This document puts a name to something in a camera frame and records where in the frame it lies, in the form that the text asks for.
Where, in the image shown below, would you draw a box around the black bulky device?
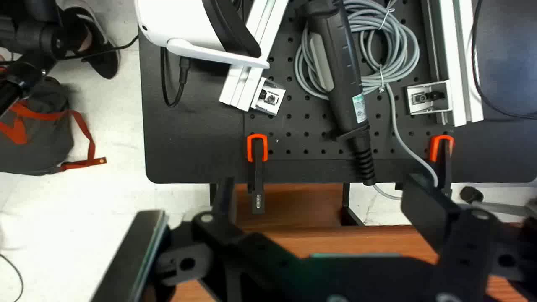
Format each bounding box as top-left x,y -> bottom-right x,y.
0,0 -> 121,81

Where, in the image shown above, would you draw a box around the grey coiled cable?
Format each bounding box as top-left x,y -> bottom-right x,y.
292,0 -> 441,188

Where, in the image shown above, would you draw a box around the black flat panel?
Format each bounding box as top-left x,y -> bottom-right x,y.
91,208 -> 171,302

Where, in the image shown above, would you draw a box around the grey bag orange straps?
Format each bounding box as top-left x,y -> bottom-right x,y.
0,76 -> 109,177

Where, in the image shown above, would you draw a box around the silver aluminium extrusion rail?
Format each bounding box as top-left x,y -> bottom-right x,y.
217,0 -> 292,116
406,0 -> 487,130

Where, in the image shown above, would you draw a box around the black handheld pendant controller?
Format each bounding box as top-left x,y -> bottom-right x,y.
304,0 -> 378,187

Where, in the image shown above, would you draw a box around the black perforated breadboard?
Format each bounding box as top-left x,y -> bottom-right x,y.
138,0 -> 537,185

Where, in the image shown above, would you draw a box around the grey lever black knob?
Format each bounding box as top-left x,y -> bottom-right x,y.
458,185 -> 537,222

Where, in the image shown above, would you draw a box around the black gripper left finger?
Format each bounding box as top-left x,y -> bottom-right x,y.
191,177 -> 307,302

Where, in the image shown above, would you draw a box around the white VR headset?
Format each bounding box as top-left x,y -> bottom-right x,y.
133,0 -> 292,71

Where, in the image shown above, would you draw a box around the orange black bar clamp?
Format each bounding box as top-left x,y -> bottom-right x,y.
426,133 -> 456,195
245,133 -> 272,217

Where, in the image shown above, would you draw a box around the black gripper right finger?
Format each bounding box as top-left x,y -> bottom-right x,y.
401,173 -> 505,302

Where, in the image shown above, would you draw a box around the dark blue flat panel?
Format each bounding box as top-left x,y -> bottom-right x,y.
472,0 -> 537,123

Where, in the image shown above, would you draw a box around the black thin cable loop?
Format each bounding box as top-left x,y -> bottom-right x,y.
159,47 -> 193,110

